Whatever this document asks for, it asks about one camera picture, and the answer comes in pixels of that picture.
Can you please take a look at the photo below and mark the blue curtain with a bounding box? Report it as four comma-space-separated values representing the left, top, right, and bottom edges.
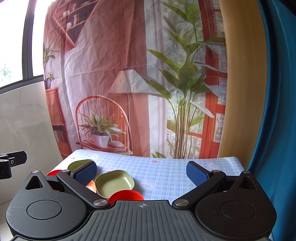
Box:
248, 1, 295, 240

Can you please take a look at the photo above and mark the red bowl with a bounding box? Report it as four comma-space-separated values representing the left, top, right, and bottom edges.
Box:
46, 170, 61, 176
108, 190, 144, 205

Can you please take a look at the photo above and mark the green dish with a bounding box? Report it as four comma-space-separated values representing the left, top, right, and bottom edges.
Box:
67, 159, 94, 172
94, 170, 134, 199

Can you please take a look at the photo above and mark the dark window frame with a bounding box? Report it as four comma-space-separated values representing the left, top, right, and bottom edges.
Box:
1, 0, 44, 94

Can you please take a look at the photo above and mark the blue plaid tablecloth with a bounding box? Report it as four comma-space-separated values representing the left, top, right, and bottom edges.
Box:
49, 148, 246, 205

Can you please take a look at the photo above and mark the orange dish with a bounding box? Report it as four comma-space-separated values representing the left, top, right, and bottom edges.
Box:
86, 180, 96, 193

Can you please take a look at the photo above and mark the red bowl front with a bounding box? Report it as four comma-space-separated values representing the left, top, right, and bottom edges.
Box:
108, 190, 144, 205

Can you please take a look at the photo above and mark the printed room backdrop cloth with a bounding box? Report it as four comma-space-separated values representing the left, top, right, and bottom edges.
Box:
43, 1, 228, 159

